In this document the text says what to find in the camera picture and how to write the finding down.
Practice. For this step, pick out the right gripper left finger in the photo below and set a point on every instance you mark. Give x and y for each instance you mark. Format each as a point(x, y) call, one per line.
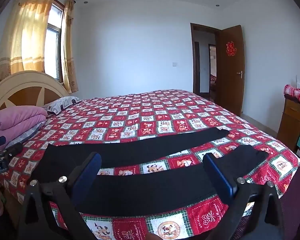
point(82, 178)

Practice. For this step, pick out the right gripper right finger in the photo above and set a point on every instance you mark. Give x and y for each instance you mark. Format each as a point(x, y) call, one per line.
point(220, 178)

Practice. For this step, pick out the black pants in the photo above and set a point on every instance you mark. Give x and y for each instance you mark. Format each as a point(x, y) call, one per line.
point(138, 194)

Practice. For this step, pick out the grey folded sheet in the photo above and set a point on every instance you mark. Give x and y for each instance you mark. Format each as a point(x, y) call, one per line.
point(26, 135)

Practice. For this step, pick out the pink folded blanket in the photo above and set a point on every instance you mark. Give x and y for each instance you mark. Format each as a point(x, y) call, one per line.
point(16, 120)

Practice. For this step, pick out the beige wooden headboard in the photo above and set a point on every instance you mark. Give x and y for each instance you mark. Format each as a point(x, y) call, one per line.
point(30, 88)

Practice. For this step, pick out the white patterned pillow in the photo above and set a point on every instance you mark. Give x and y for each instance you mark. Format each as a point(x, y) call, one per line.
point(61, 104)

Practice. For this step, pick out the wooden dresser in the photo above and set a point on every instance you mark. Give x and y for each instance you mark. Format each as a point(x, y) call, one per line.
point(289, 129)

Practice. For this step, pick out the window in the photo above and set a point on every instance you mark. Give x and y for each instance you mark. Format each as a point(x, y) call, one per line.
point(52, 52)

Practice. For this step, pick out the yellow curtain right panel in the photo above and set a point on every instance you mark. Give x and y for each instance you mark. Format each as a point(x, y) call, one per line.
point(67, 59)

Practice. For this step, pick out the yellow curtain panel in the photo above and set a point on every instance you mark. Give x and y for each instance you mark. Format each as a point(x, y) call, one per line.
point(67, 59)
point(23, 41)

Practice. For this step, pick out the yellow curtain left panel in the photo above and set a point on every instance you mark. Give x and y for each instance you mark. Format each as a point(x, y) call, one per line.
point(23, 41)

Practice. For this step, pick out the red plaid cloth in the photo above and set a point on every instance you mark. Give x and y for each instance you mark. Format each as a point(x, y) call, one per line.
point(291, 91)

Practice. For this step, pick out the brown wooden door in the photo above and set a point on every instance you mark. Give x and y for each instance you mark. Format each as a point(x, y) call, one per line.
point(230, 70)

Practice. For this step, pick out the red door decoration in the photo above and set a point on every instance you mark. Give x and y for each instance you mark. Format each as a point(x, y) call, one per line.
point(231, 50)

